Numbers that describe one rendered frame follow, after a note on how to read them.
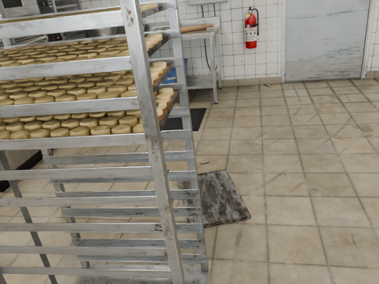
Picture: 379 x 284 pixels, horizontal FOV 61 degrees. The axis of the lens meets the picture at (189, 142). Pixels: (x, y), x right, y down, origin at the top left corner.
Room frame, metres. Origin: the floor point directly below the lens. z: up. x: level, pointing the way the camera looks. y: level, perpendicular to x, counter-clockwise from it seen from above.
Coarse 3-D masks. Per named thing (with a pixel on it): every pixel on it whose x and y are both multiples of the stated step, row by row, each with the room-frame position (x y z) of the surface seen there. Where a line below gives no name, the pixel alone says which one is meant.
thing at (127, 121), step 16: (160, 96) 0.98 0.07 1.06; (96, 112) 0.90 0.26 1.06; (112, 112) 0.89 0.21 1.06; (128, 112) 0.87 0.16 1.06; (160, 112) 0.86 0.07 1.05; (0, 128) 0.88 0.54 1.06; (16, 128) 0.86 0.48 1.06; (32, 128) 0.85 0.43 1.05; (48, 128) 0.84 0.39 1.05; (64, 128) 0.80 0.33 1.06; (80, 128) 0.79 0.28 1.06; (96, 128) 0.77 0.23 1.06; (112, 128) 0.76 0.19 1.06; (128, 128) 0.75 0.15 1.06
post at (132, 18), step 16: (128, 0) 0.66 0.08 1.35; (128, 16) 0.66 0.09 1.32; (128, 32) 0.66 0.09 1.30; (144, 48) 0.67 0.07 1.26; (144, 64) 0.66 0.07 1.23; (144, 80) 0.66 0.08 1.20; (144, 96) 0.66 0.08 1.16; (144, 112) 0.66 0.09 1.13; (144, 128) 0.66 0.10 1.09; (160, 144) 0.67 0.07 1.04; (160, 160) 0.66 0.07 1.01; (160, 176) 0.66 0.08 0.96; (160, 192) 0.66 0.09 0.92; (160, 208) 0.66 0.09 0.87; (176, 240) 0.67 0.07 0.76; (176, 256) 0.66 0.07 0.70; (176, 272) 0.66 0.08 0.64
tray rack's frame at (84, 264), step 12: (0, 0) 1.23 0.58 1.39; (0, 12) 1.21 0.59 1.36; (0, 156) 1.00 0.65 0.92; (12, 180) 1.01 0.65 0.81; (24, 216) 0.99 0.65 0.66; (36, 240) 1.00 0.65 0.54; (48, 264) 1.01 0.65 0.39; (84, 264) 1.21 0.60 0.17; (96, 264) 1.23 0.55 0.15; (108, 264) 1.22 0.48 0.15; (120, 264) 1.21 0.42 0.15; (0, 276) 0.79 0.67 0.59; (84, 276) 1.16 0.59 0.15; (96, 276) 1.15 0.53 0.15; (192, 276) 1.08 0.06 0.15; (204, 276) 1.07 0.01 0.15
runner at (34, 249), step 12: (0, 252) 0.79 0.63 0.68; (12, 252) 0.78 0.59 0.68; (24, 252) 0.78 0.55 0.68; (36, 252) 0.77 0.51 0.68; (48, 252) 0.76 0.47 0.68; (60, 252) 0.75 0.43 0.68; (72, 252) 0.75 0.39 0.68; (84, 252) 0.74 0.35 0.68; (96, 252) 0.73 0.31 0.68; (108, 252) 0.73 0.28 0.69; (120, 252) 0.72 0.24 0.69; (132, 252) 0.71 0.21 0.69; (144, 252) 0.71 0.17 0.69; (156, 252) 0.70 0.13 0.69; (180, 252) 0.70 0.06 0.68
